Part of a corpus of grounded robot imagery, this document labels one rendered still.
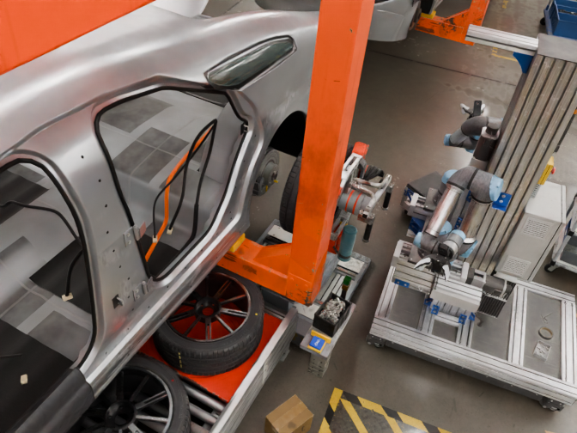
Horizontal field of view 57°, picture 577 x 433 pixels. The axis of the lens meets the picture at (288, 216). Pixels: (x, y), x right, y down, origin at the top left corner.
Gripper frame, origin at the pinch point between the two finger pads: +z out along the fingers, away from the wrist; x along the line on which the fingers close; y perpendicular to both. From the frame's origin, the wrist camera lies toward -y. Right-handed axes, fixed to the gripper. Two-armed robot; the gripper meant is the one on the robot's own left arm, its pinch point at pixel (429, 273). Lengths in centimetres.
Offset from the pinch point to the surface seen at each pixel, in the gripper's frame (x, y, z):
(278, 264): 86, 38, 1
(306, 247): 66, 16, 1
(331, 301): 56, 59, -8
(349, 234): 67, 41, -47
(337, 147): 50, -49, 0
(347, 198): 75, 24, -57
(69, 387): 97, 13, 126
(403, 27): 164, 13, -317
